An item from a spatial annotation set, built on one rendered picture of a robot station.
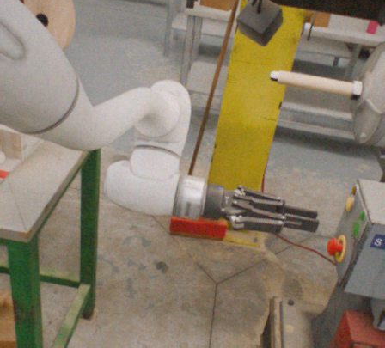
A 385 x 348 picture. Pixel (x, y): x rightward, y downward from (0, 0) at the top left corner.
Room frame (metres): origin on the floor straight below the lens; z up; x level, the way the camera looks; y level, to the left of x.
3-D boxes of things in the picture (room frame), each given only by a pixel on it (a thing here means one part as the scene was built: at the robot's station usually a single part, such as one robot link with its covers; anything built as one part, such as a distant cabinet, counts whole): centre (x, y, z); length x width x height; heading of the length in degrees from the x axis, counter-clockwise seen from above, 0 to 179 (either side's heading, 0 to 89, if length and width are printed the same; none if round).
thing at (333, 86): (1.08, -0.28, 1.25); 0.18 x 0.03 x 0.03; 86
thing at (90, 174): (1.28, 0.32, 0.45); 0.05 x 0.05 x 0.90; 86
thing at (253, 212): (0.75, -0.16, 1.07); 0.11 x 0.01 x 0.04; 79
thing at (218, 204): (0.77, -0.09, 1.07); 0.09 x 0.08 x 0.07; 86
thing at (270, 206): (0.78, -0.16, 1.07); 0.11 x 0.01 x 0.04; 94
